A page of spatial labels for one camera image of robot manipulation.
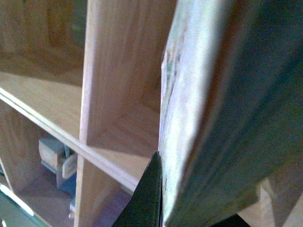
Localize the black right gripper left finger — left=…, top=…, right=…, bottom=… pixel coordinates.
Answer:
left=113, top=151, right=162, bottom=227

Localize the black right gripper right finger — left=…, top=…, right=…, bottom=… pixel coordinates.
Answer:
left=169, top=0, right=303, bottom=227

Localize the white illustrated paperback book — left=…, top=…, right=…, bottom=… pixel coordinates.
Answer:
left=158, top=0, right=235, bottom=226

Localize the left wooden shelf unit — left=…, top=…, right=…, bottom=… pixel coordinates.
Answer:
left=0, top=0, right=176, bottom=227

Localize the wooden shelf unit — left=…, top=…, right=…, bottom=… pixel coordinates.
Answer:
left=80, top=0, right=303, bottom=227
left=0, top=0, right=176, bottom=227

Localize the right wooden shelf unit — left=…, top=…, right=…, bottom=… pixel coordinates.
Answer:
left=80, top=0, right=303, bottom=227

